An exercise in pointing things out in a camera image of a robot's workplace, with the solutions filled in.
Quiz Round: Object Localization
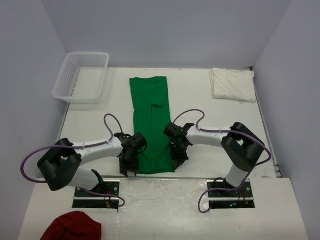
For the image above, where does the green t shirt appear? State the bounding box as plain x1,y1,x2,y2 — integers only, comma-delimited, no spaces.
129,76,175,175

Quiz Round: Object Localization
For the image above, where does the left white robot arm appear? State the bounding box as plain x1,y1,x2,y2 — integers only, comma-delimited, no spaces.
37,132,148,197

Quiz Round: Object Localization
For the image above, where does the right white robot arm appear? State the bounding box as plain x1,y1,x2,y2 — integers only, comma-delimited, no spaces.
163,122,268,197

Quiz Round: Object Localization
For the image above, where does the red t shirt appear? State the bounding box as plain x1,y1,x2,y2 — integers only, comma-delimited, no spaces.
41,211,102,240

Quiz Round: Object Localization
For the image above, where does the folded white t shirt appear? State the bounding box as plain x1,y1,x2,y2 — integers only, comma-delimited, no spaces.
209,68,257,103

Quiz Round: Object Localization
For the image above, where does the white plastic basket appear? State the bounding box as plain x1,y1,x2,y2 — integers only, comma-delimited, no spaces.
52,51,110,105

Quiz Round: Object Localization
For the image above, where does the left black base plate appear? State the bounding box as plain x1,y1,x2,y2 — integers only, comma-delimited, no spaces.
72,180,123,210

